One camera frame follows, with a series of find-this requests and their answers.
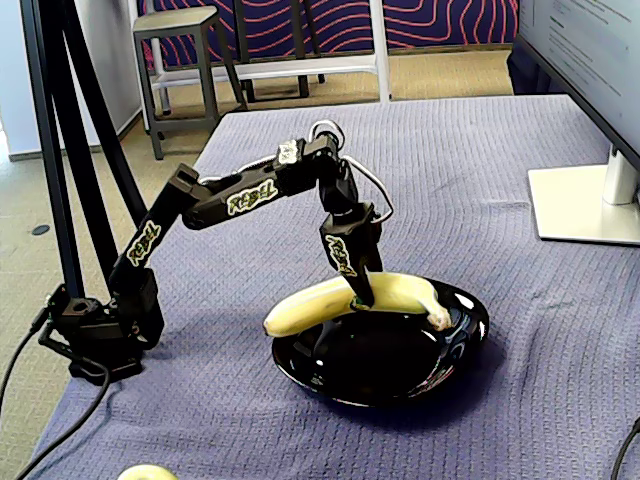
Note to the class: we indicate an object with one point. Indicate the grey purple waffle cloth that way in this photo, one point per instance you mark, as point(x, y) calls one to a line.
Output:
point(450, 150)

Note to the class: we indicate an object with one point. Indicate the white metal table frame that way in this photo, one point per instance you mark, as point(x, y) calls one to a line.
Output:
point(300, 67)

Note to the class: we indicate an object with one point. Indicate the black round floor cover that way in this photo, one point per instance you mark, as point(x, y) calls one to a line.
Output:
point(40, 230)

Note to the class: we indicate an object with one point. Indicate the yellow banana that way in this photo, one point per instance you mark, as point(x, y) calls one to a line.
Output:
point(310, 310)

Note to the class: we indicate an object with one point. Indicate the blue pink patterned panel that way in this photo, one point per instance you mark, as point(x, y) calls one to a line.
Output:
point(440, 25)

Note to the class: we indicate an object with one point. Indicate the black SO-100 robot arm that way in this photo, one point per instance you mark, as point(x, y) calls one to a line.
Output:
point(240, 197)

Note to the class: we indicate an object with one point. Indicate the grey metal stool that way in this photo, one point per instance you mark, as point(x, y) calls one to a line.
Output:
point(175, 20)

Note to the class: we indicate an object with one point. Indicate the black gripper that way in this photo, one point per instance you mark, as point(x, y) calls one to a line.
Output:
point(345, 242)

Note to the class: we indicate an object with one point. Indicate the black tripod stand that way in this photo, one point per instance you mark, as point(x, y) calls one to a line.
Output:
point(50, 100)

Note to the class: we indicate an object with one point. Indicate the pale yellow round fruit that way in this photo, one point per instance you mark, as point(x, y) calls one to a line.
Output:
point(147, 472)

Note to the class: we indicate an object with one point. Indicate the black glossy bowl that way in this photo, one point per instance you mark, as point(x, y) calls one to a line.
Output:
point(375, 370)

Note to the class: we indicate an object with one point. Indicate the dark stool legs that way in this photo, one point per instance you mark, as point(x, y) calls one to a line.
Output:
point(300, 50)

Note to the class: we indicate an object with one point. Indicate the monitor with silver stand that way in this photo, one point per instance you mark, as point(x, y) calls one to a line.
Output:
point(575, 40)

